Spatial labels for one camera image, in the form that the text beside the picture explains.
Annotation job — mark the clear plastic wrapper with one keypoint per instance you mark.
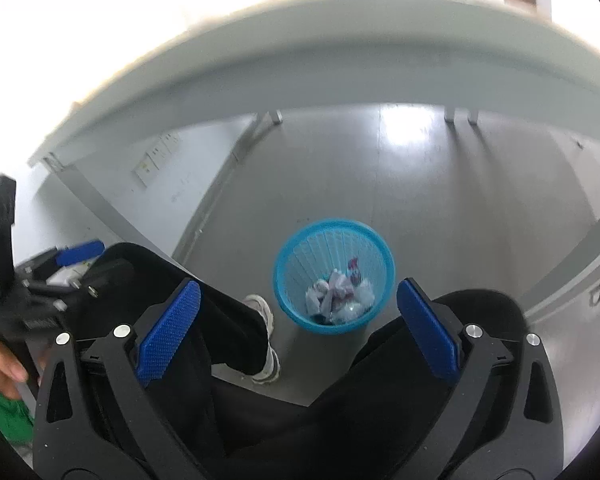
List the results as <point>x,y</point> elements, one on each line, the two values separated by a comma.
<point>355,305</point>

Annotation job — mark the person's right leg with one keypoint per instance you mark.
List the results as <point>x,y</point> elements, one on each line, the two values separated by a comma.
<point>370,410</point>

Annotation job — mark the white wall socket panel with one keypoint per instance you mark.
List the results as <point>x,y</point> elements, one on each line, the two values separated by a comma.
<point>155,160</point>

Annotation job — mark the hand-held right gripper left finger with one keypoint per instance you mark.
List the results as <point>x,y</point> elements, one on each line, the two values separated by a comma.
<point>170,331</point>

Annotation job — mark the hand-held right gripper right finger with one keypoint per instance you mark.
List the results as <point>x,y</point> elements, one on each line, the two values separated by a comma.
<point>425,331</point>

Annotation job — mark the blue plastic waste basket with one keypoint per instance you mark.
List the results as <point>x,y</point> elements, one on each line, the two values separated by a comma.
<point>285,280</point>

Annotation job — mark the person's left hand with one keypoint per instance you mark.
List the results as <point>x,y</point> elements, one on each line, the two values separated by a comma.
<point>2,362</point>

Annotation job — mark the person's leg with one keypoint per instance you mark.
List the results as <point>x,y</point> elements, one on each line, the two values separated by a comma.
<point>370,410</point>
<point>230,330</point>

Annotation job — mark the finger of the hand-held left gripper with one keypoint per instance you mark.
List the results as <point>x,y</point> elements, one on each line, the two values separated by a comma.
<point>80,253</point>
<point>107,277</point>

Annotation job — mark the green cloth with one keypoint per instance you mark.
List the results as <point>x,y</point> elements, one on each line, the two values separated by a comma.
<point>2,410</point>

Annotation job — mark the white sneaker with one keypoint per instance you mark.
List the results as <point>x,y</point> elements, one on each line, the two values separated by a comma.
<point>260,310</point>

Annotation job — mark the person's left leg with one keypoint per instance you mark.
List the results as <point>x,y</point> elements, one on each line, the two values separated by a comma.
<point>230,330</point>

